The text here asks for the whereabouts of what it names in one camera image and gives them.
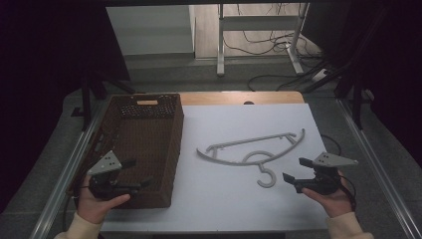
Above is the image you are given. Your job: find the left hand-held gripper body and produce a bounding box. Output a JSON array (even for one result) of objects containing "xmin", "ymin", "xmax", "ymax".
[{"xmin": 87, "ymin": 149, "xmax": 141, "ymax": 201}]

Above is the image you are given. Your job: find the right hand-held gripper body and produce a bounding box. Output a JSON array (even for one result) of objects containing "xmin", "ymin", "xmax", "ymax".
[{"xmin": 295, "ymin": 151, "xmax": 359, "ymax": 196}]

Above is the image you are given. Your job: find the person's right hand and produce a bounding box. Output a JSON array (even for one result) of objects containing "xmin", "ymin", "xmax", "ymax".
[{"xmin": 301, "ymin": 169, "xmax": 354, "ymax": 219}]

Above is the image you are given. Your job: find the person's left hand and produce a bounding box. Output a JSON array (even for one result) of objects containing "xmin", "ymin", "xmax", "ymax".
[{"xmin": 77, "ymin": 174, "xmax": 131, "ymax": 225}]

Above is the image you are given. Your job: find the brown wicker basket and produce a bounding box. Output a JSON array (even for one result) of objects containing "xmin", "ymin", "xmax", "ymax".
[{"xmin": 68, "ymin": 93, "xmax": 185, "ymax": 210}]

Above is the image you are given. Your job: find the black metal stand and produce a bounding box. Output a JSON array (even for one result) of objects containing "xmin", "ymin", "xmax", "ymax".
[
  {"xmin": 333, "ymin": 63, "xmax": 376, "ymax": 130},
  {"xmin": 71, "ymin": 59, "xmax": 137, "ymax": 131}
]

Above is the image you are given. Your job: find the grey plastic clothes hanger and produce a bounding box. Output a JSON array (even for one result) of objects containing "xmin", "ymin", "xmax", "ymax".
[{"xmin": 195, "ymin": 127, "xmax": 307, "ymax": 189}]

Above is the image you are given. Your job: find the white table mat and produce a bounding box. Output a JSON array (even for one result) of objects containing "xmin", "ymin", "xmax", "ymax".
[{"xmin": 101, "ymin": 103, "xmax": 329, "ymax": 233}]

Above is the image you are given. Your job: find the white power strip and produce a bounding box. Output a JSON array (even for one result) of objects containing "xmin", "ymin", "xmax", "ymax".
[{"xmin": 311, "ymin": 68, "xmax": 329, "ymax": 83}]

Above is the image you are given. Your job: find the white board panel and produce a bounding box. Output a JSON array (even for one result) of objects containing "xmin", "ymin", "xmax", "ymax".
[{"xmin": 105, "ymin": 4, "xmax": 197, "ymax": 57}]

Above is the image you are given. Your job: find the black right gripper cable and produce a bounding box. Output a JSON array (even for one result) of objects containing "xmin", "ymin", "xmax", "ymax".
[{"xmin": 319, "ymin": 133, "xmax": 358, "ymax": 212}]

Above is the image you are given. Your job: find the aluminium rail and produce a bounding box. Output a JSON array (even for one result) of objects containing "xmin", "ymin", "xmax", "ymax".
[
  {"xmin": 335, "ymin": 98, "xmax": 422, "ymax": 239},
  {"xmin": 29, "ymin": 99, "xmax": 111, "ymax": 239}
]

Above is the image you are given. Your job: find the black looped floor cable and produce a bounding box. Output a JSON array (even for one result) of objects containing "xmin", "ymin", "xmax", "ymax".
[{"xmin": 246, "ymin": 74, "xmax": 301, "ymax": 93}]

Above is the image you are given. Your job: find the tangle of black floor cables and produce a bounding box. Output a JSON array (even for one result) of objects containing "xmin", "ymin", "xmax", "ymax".
[{"xmin": 222, "ymin": 3, "xmax": 323, "ymax": 58}]

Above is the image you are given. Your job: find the white metal desk frame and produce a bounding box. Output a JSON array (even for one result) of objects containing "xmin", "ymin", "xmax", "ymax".
[{"xmin": 216, "ymin": 3, "xmax": 312, "ymax": 78}]

